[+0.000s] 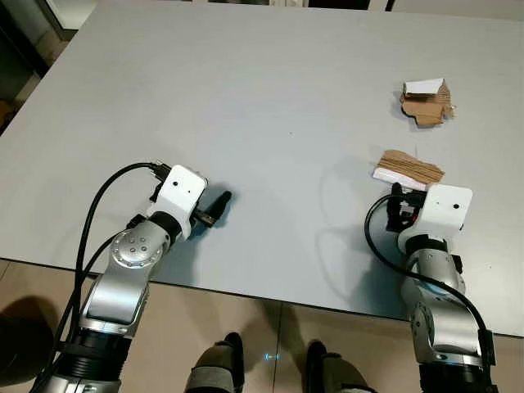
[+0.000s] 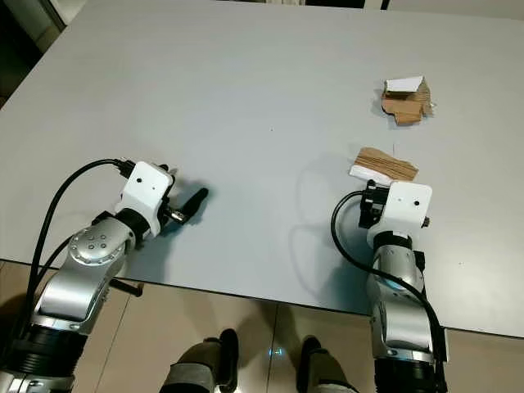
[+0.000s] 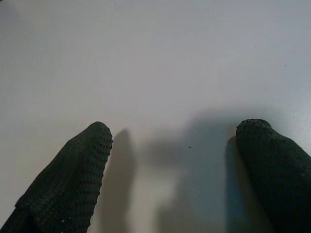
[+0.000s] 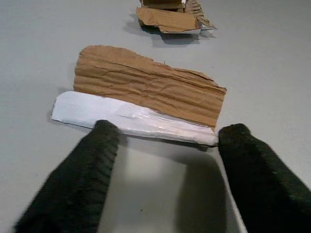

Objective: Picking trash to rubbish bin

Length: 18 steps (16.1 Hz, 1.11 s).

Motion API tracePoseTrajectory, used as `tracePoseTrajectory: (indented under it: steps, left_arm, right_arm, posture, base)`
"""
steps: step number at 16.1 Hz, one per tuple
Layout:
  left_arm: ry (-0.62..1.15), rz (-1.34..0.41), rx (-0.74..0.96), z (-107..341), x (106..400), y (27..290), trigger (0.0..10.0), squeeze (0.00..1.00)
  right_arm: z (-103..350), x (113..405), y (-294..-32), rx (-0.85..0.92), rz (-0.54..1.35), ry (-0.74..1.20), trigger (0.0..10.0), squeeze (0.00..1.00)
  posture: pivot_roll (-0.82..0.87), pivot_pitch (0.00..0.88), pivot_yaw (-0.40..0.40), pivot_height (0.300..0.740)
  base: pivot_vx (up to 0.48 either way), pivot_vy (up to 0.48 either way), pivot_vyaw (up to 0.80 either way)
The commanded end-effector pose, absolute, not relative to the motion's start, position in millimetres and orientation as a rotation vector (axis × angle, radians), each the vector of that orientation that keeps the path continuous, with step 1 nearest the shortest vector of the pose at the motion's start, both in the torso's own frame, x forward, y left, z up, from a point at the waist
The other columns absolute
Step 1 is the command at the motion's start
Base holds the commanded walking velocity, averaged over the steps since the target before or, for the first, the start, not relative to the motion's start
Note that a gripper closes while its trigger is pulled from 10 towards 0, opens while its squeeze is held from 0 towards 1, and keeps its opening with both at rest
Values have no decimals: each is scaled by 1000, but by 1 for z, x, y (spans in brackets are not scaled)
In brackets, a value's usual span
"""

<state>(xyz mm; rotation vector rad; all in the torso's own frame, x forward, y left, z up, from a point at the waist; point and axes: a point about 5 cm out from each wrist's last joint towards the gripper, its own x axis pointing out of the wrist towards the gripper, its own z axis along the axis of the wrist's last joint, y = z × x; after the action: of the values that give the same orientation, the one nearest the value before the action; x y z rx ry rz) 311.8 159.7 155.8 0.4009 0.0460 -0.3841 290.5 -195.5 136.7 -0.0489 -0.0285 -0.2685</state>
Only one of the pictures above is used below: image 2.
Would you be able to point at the brown cardboard scrap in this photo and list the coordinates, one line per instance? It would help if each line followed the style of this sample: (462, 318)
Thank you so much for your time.
(408, 105)

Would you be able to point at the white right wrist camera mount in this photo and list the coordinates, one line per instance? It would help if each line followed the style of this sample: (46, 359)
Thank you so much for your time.
(409, 205)

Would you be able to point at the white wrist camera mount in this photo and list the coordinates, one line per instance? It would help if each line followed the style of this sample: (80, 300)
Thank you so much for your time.
(147, 184)
(409, 205)

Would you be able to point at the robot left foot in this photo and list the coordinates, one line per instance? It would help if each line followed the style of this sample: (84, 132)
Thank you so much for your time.
(201, 364)

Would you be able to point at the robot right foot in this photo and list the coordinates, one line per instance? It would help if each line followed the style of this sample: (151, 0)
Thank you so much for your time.
(323, 368)

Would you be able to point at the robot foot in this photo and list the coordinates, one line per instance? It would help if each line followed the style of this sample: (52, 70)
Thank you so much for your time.
(323, 368)
(201, 364)

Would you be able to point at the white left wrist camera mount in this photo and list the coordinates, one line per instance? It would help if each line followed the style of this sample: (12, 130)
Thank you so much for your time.
(147, 184)

